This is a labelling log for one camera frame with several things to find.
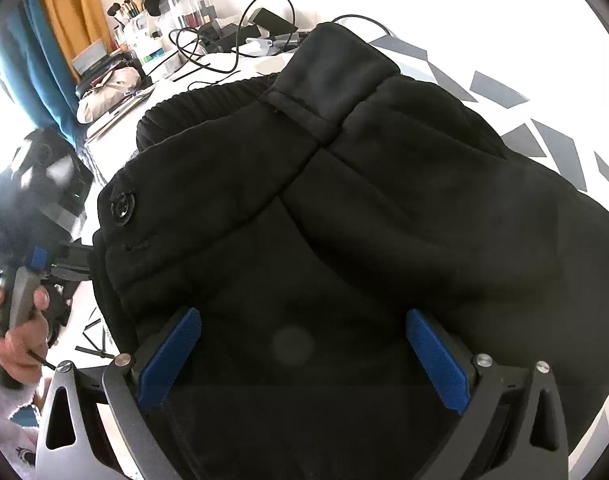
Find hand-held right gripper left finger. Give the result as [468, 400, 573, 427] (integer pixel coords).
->
[34, 306, 202, 480]

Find black cable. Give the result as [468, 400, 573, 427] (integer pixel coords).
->
[331, 14, 392, 38]
[168, 0, 301, 83]

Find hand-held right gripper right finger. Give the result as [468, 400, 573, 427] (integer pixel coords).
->
[405, 309, 571, 480]

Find beige pouch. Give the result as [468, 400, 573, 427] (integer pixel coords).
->
[76, 66, 146, 125]

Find white adapter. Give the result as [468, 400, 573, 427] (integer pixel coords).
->
[243, 35, 276, 57]

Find geometric patterned bedspread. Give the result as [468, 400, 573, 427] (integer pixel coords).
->
[69, 25, 609, 480]

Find blue curtain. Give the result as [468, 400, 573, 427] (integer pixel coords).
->
[0, 0, 82, 148]

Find person's left hand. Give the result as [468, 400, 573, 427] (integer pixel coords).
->
[0, 280, 52, 386]

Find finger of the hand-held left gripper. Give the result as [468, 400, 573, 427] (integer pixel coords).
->
[47, 266, 95, 283]
[52, 242, 96, 267]

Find makeup brush set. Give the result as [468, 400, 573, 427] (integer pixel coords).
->
[106, 0, 148, 31]

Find person's left forearm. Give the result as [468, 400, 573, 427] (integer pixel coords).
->
[0, 340, 42, 471]

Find black pants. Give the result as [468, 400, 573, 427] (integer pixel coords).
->
[92, 21, 609, 480]

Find clear acrylic organiser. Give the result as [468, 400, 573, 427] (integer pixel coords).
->
[115, 0, 230, 68]

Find black power adapter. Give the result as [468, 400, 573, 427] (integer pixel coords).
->
[252, 7, 299, 36]

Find yellow curtain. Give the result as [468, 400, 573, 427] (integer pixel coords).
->
[37, 0, 116, 81]

